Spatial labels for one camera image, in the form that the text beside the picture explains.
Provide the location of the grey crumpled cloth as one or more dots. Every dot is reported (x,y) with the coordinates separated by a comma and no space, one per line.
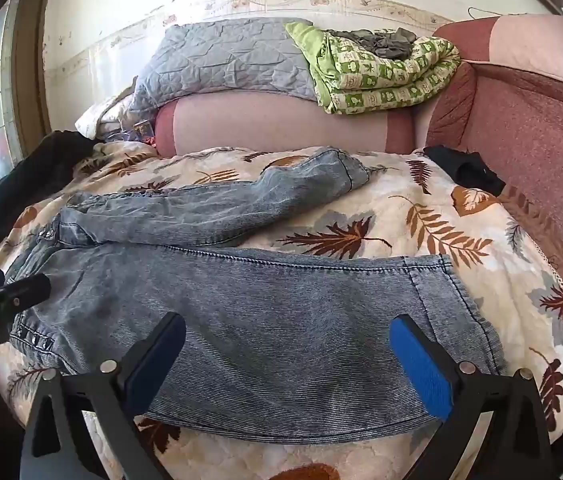
(379,42)

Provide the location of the grey quilted blanket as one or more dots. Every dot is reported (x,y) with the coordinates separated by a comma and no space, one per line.
(221,57)

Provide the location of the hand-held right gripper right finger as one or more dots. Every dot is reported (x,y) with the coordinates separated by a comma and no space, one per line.
(421,370)

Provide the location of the colourful small packet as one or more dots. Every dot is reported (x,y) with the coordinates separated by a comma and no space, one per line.
(144,132)

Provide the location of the leaf printed blanket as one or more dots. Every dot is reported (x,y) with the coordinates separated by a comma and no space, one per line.
(411,220)

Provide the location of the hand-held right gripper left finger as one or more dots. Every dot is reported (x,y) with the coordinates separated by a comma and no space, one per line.
(157,360)

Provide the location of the wooden window frame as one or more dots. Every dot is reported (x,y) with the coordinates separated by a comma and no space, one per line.
(29,60)

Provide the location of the small black cloth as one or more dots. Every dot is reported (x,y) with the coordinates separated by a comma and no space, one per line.
(464,167)

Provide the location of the green printed quilt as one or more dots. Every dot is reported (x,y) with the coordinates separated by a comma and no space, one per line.
(386,82)

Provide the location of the white cloth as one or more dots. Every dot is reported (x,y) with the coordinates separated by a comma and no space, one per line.
(99,120)

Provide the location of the long black garment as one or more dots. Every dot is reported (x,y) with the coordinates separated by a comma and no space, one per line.
(36,170)

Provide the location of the blue denim pants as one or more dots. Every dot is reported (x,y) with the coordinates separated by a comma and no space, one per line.
(271,310)

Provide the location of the pink and red sofa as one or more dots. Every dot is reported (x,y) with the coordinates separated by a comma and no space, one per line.
(536,125)

